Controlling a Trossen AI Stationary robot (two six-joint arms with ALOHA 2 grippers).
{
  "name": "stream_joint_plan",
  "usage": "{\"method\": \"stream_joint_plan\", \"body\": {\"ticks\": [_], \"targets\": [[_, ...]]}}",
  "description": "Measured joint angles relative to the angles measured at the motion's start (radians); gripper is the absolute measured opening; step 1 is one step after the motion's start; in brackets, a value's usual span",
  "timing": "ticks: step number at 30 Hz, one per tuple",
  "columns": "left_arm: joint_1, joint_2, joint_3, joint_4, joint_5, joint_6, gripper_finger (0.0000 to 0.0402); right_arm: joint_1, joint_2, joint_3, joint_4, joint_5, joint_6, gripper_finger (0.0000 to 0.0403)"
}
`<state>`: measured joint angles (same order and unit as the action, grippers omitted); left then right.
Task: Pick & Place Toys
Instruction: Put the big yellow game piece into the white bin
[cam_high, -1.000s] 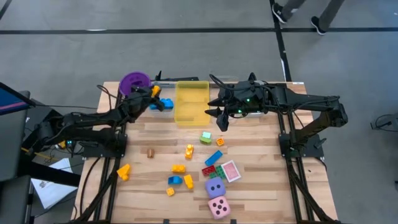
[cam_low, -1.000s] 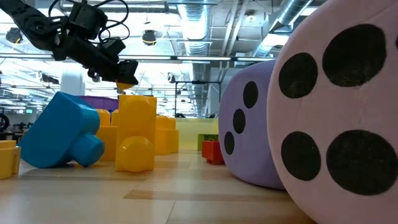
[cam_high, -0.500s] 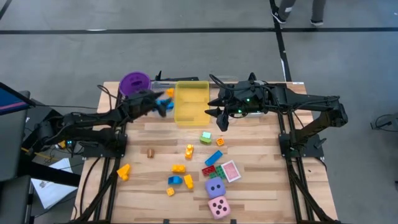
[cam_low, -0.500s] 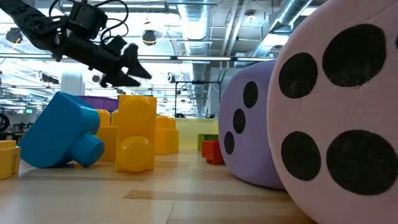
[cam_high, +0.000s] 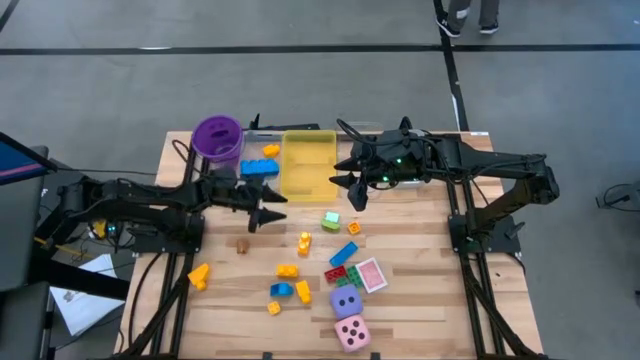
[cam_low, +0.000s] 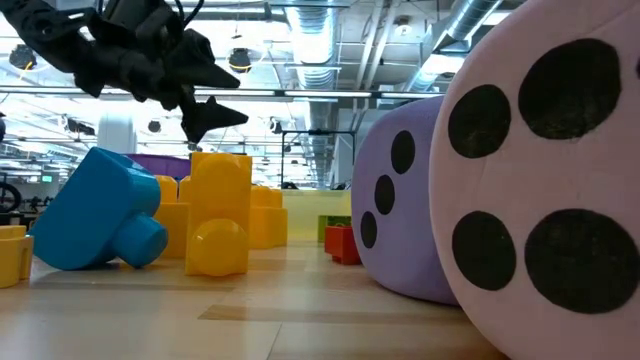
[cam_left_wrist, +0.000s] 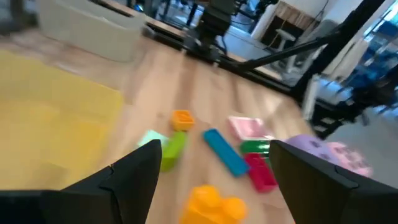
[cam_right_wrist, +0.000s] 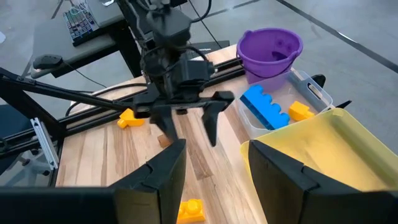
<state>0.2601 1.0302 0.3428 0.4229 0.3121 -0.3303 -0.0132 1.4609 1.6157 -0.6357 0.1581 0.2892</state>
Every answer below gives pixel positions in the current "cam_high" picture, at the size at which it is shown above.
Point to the dark monitor with blue screen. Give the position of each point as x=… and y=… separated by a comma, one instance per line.
x=20, y=160

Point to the lime green toy block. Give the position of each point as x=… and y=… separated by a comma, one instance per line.
x=330, y=227

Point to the yellow connector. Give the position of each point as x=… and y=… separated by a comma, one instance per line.
x=100, y=229

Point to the purple plastic bucket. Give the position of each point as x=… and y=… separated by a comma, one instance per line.
x=217, y=136

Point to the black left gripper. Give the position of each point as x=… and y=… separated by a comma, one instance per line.
x=230, y=192

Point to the pink card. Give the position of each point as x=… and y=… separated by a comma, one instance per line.
x=371, y=275

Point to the black frame bar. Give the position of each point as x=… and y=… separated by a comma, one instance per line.
x=295, y=126

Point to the brown wooden cylinder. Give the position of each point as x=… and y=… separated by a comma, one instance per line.
x=242, y=245

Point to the white paper sheet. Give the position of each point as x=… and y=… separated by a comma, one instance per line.
x=80, y=305

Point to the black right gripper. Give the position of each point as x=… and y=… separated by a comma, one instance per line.
x=400, y=150

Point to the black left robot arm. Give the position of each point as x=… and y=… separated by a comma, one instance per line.
x=150, y=200

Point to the grey cabinet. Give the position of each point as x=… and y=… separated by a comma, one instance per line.
x=20, y=240

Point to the person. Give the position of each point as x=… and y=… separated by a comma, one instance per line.
x=457, y=12

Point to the black desk frame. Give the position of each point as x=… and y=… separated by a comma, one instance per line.
x=75, y=280

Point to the dark blue long toy brick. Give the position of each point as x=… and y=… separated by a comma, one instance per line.
x=259, y=168

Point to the yellow rod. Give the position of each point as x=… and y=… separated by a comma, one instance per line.
x=65, y=248

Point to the red toy brick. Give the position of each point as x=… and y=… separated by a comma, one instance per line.
x=335, y=274

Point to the black frame bracket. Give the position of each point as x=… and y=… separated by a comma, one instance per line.
x=256, y=123
x=405, y=123

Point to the small yellow toy cube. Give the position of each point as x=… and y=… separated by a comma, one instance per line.
x=273, y=308

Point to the blue arch toy block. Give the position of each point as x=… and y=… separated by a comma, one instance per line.
x=281, y=290

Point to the light blue long toy brick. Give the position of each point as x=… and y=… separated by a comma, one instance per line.
x=343, y=254

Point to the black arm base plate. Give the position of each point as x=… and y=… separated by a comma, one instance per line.
x=492, y=245
x=165, y=242

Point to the pink foam die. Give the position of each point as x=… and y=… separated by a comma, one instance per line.
x=351, y=334

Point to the yellow plastic bin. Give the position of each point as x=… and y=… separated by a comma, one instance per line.
x=308, y=170

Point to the purple foam die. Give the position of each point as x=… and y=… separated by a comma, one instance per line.
x=345, y=301

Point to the yellow angled toy block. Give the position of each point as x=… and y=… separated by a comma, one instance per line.
x=200, y=276

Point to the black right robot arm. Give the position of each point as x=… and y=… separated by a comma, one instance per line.
x=500, y=162

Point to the small orange toy block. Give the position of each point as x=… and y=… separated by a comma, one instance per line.
x=354, y=228

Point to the small clear plastic bin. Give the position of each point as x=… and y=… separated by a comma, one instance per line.
x=250, y=150

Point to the black power strip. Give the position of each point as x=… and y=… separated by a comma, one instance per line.
x=111, y=230

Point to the black aluminium frame rails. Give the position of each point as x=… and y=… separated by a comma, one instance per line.
x=182, y=300
x=473, y=312

